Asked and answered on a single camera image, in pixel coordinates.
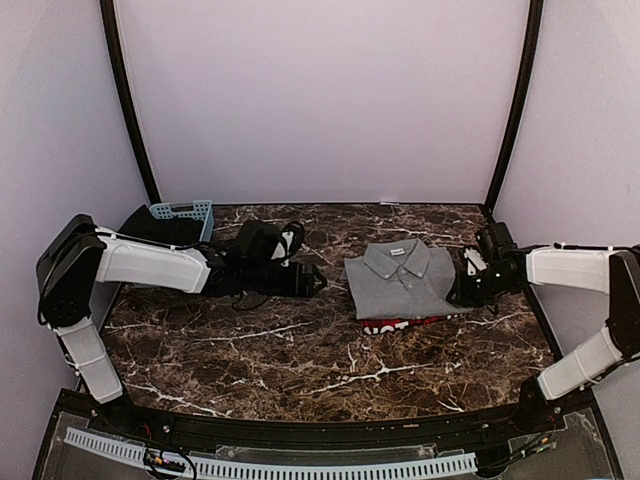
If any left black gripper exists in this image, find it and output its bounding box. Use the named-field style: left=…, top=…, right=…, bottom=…
left=244, top=262, right=328, bottom=299

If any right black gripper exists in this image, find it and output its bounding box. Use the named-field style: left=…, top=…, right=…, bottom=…
left=447, top=265, right=514, bottom=308

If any light blue plastic basket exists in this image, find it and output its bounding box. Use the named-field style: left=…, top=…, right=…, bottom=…
left=149, top=200, right=214, bottom=245

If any grey long sleeve shirt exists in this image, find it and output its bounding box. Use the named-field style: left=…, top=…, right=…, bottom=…
left=344, top=238, right=471, bottom=320

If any red black plaid shirt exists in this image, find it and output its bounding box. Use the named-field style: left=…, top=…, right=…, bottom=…
left=359, top=314, right=463, bottom=335

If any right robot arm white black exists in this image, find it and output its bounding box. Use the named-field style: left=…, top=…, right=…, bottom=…
left=447, top=241, right=639, bottom=434

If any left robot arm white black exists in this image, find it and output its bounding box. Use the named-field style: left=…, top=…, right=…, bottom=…
left=35, top=214, right=328, bottom=436

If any black garment in basket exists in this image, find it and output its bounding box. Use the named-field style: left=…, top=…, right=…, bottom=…
left=118, top=205, right=203, bottom=246

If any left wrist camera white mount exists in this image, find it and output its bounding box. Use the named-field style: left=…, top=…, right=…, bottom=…
left=234, top=219, right=307, bottom=269

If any black curved front rail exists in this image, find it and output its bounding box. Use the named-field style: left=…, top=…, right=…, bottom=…
left=84, top=404, right=552, bottom=451

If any white slotted cable duct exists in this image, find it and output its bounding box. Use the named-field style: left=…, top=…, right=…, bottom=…
left=63, top=427, right=478, bottom=479

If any black right corner post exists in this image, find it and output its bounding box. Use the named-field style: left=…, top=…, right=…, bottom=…
left=484, top=0, right=544, bottom=214

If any black corner post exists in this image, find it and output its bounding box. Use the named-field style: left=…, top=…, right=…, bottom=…
left=484, top=0, right=544, bottom=214
left=99, top=0, right=161, bottom=204

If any black left corner post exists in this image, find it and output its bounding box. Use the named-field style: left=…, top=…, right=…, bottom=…
left=99, top=0, right=161, bottom=204

